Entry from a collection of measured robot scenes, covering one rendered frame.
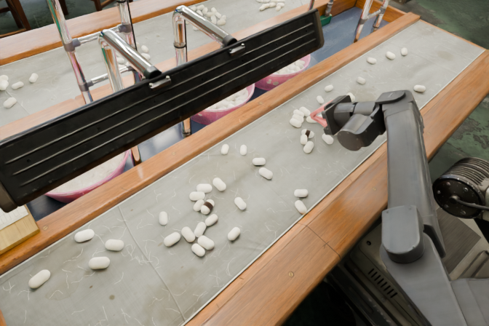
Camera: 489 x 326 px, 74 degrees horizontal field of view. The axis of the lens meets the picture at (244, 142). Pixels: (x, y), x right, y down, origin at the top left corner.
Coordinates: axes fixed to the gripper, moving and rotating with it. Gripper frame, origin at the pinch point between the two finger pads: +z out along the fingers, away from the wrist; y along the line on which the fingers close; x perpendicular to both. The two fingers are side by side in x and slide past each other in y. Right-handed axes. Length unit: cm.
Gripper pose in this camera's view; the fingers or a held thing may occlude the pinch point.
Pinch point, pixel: (313, 116)
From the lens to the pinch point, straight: 88.7
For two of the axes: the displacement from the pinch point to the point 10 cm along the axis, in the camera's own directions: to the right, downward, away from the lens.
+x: 3.7, 8.8, 3.0
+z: -5.8, -0.4, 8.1
